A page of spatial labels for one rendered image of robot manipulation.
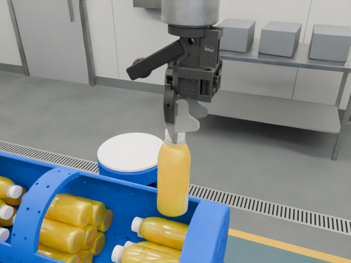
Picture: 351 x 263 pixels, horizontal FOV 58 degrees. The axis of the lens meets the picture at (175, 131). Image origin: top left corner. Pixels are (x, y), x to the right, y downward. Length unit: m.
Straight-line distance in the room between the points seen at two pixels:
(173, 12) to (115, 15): 3.87
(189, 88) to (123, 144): 0.83
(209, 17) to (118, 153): 0.87
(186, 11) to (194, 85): 0.12
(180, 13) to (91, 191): 0.69
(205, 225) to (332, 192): 2.32
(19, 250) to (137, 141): 0.67
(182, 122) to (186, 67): 0.10
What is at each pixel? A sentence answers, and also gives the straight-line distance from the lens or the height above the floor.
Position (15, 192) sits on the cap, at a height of 1.10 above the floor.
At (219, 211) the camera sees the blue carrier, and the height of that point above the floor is 1.23.
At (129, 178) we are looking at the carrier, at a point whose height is 1.00.
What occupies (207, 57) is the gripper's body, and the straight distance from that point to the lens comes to 0.52.
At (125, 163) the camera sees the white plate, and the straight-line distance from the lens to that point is 1.22.
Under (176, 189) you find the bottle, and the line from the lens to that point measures 0.63.
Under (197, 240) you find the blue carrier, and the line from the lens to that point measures 0.69.
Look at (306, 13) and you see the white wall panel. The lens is 3.77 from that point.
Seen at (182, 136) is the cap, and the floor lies 1.43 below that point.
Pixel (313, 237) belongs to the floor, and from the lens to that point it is 2.52.
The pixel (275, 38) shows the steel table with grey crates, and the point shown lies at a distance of 3.06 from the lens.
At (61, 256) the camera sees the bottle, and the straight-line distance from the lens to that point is 0.90.
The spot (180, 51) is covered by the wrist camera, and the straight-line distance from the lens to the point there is 0.53.
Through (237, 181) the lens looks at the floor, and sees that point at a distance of 2.82.
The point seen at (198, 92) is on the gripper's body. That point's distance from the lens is 0.52.
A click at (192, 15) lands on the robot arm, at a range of 0.49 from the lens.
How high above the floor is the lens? 1.74
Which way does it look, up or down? 30 degrees down
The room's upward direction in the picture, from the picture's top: straight up
